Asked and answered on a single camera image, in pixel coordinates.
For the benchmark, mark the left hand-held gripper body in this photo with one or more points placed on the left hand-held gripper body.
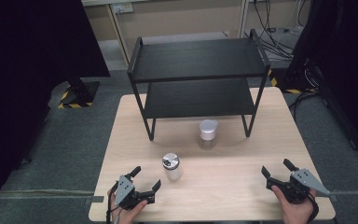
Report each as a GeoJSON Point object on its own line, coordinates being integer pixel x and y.
{"type": "Point", "coordinates": [124, 189]}

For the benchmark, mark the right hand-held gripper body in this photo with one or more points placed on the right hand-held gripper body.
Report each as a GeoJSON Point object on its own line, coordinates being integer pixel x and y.
{"type": "Point", "coordinates": [298, 185]}

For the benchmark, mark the glass jar with silver lid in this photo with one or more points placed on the glass jar with silver lid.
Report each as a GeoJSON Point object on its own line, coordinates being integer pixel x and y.
{"type": "Point", "coordinates": [171, 168]}

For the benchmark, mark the black two-tier shelf rack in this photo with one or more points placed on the black two-tier shelf rack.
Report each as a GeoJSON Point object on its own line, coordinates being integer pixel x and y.
{"type": "Point", "coordinates": [199, 59]}

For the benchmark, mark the person's left hand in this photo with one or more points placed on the person's left hand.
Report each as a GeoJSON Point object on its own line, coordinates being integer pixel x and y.
{"type": "Point", "coordinates": [129, 214]}

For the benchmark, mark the person's right hand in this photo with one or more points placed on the person's right hand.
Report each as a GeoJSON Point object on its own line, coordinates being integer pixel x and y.
{"type": "Point", "coordinates": [295, 213]}

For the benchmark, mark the grey floor tape strip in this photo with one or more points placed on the grey floor tape strip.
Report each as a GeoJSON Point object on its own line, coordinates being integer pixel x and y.
{"type": "Point", "coordinates": [43, 192]}

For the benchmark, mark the black stand base striped tape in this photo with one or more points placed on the black stand base striped tape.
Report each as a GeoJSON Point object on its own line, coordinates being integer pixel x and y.
{"type": "Point", "coordinates": [79, 95]}

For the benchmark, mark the black equipment rack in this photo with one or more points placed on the black equipment rack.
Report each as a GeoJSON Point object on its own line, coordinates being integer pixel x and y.
{"type": "Point", "coordinates": [345, 62]}

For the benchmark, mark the black curtain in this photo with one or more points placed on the black curtain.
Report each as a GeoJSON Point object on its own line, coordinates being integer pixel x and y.
{"type": "Point", "coordinates": [28, 77]}

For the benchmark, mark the white wall power outlet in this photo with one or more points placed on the white wall power outlet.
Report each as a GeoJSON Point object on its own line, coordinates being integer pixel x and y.
{"type": "Point", "coordinates": [122, 8]}

